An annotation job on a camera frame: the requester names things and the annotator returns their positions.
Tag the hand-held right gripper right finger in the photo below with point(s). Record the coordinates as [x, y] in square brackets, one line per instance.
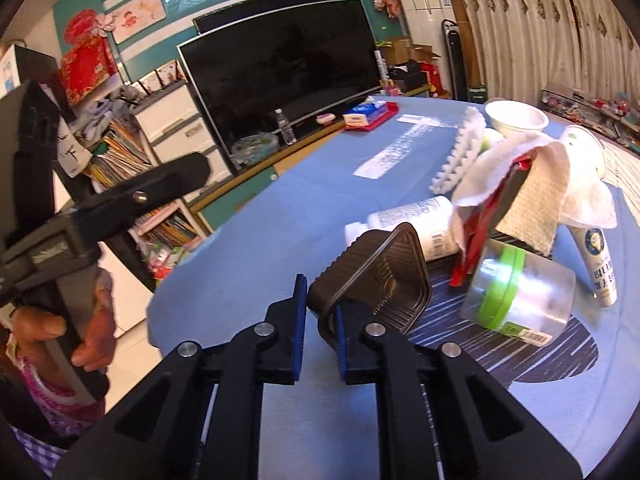
[340, 345]

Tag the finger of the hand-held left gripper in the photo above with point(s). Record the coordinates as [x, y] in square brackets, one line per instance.
[150, 190]

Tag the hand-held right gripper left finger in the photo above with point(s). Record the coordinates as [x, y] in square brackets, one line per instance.
[300, 330]

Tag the black plastic tray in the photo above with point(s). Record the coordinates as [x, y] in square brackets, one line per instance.
[390, 270]

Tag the red foil wrapper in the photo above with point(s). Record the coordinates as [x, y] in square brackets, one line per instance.
[475, 240]

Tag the person's left hand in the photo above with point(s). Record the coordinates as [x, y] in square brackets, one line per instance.
[97, 340]

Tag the stack of colourful books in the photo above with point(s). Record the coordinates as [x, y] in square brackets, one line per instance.
[120, 155]

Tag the white drawer cabinet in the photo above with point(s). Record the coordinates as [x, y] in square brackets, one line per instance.
[172, 120]

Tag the teal television stand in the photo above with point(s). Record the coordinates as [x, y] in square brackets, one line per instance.
[235, 195]

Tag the glass bowl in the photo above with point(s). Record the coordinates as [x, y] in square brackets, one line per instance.
[255, 150]

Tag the row of picture frames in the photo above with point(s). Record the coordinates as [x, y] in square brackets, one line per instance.
[160, 77]

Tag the blue star blanket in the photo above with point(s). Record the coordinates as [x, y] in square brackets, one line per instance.
[310, 195]

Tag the red embroidered cloth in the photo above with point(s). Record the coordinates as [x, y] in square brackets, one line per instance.
[87, 65]

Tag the white plastic bottle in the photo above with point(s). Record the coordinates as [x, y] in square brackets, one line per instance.
[415, 220]

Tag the clear water bottle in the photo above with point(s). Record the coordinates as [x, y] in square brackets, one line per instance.
[285, 127]

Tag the black flat television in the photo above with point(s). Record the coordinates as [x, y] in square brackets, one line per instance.
[280, 70]

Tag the small pink case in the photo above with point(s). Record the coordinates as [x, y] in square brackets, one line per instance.
[325, 119]

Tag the clear jar with green lid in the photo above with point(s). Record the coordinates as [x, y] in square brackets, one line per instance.
[530, 295]

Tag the purple checkered clothing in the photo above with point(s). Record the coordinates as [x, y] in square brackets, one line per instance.
[35, 452]

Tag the blue tissue pack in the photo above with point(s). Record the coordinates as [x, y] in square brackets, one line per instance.
[365, 112]

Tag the white paper towel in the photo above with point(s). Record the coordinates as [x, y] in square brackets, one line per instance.
[540, 195]

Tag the green label drink bottle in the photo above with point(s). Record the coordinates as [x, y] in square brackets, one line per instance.
[491, 140]

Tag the white rolled paper tube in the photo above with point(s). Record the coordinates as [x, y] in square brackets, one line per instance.
[382, 70]

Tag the white cream tube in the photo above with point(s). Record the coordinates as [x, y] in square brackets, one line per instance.
[600, 265]

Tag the black box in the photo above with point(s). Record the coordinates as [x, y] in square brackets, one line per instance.
[407, 80]

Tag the red gift box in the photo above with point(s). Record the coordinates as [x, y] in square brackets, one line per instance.
[432, 80]

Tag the open cardboard boxes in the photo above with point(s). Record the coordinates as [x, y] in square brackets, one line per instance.
[410, 50]

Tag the black tower fan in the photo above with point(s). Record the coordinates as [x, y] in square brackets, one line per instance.
[457, 60]

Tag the beige patterned cloth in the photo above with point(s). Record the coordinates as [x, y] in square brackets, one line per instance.
[622, 165]

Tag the low glass shelf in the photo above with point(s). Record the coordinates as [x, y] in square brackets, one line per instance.
[590, 105]

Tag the beige curtain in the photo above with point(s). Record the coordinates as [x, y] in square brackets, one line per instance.
[540, 25]

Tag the wall poster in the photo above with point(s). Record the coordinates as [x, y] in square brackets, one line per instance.
[137, 15]

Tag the black wall screen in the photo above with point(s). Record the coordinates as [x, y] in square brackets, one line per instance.
[250, 10]

